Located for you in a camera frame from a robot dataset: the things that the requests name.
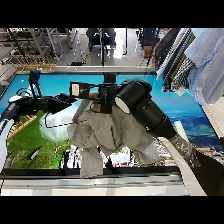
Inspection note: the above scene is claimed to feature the silver frame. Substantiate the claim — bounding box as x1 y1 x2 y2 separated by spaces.
0 165 190 197

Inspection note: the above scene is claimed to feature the heap of clothes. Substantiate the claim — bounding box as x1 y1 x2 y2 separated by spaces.
155 27 197 95

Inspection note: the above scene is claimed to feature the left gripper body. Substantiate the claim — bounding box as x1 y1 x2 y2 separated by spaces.
46 94 78 115

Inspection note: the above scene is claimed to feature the black cable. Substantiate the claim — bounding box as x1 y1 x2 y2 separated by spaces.
42 111 78 130

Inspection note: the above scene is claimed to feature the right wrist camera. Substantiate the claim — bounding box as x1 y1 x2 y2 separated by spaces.
102 72 118 85

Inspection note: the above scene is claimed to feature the grey garment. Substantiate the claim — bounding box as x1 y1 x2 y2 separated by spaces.
67 96 162 179

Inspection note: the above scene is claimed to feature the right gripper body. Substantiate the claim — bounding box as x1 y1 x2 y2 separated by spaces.
88 82 120 115

